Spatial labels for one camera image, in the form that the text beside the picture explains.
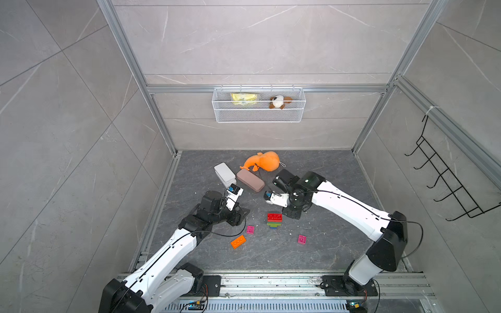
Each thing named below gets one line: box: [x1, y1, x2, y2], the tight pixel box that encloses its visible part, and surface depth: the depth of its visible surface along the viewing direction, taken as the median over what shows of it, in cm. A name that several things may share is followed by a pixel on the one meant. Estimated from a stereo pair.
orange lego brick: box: [230, 234, 247, 250], surface depth 86 cm
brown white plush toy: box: [268, 95, 293, 110], surface depth 89 cm
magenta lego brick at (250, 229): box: [246, 225, 256, 235], surface depth 88 cm
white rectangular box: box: [213, 161, 237, 188], surface depth 106 cm
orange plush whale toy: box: [239, 151, 281, 173], surface depth 109 cm
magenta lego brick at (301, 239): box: [297, 234, 308, 246], surface depth 88 cm
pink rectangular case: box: [236, 168, 266, 193], surface depth 106 cm
